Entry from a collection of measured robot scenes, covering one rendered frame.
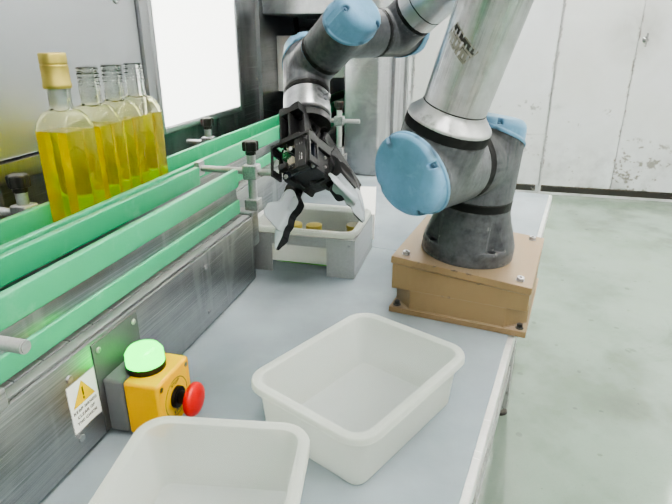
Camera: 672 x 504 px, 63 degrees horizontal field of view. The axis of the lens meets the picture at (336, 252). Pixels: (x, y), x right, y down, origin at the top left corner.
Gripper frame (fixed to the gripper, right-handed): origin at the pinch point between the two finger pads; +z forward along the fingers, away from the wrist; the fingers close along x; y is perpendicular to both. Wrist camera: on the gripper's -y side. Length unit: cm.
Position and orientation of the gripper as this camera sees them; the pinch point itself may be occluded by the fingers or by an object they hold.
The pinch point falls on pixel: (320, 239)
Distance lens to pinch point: 80.1
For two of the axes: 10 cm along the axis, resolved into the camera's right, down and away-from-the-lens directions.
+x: 8.4, -2.6, -4.7
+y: -5.4, -3.1, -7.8
